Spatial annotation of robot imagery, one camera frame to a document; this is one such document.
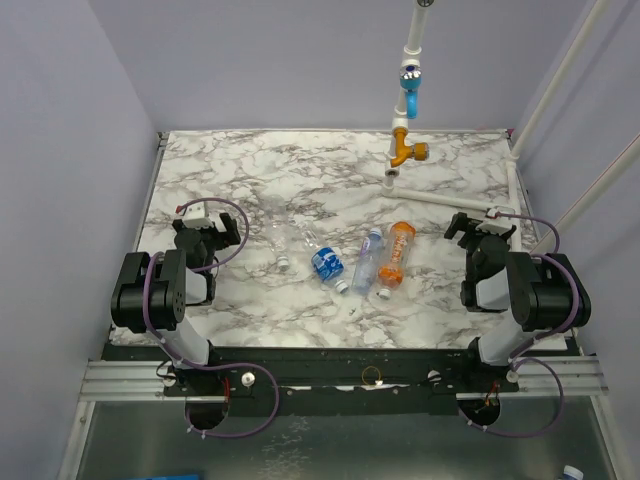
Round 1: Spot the clear unlabelled plastic bottle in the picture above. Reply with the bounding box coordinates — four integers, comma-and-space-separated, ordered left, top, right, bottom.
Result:
262, 195, 291, 272

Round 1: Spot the blue label Pocari bottle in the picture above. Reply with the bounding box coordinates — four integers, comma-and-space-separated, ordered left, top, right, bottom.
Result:
299, 221, 349, 295

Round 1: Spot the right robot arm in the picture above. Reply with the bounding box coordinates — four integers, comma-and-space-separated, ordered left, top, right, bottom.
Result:
444, 208, 592, 392

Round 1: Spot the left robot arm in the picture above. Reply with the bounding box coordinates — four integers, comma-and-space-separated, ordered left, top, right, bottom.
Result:
110, 212, 241, 395

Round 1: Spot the orange label drink bottle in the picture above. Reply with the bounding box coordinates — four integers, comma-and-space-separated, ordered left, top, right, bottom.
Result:
377, 221, 416, 300

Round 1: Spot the purple label water bottle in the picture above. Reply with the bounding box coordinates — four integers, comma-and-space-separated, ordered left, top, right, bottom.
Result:
351, 227, 384, 296

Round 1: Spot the orange tap valve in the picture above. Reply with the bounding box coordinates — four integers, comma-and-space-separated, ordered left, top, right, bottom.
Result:
390, 127, 429, 168

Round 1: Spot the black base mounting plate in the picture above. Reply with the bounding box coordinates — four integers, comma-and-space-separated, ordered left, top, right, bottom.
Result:
99, 342, 521, 436

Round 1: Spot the blue tap valve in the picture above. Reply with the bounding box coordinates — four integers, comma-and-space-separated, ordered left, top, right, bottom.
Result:
399, 63, 422, 120

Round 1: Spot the yellow rubber band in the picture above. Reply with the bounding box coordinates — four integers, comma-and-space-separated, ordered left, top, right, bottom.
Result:
361, 365, 383, 387

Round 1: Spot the blue object at bottom edge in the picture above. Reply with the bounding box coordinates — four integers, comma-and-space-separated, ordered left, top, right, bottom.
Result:
147, 474, 201, 480

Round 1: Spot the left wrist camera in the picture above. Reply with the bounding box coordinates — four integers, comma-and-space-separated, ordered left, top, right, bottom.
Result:
173, 203, 214, 232

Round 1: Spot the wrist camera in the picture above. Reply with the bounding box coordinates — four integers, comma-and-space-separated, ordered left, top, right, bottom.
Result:
173, 203, 214, 232
476, 206, 516, 235

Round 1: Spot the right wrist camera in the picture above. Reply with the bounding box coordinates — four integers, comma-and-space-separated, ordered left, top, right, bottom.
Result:
476, 206, 516, 235

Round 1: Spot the aluminium rail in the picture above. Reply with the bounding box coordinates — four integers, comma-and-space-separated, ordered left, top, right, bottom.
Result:
80, 356, 609, 402

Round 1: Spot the white PVC pipe frame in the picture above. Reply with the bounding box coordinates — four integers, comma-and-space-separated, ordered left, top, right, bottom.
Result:
379, 0, 640, 256

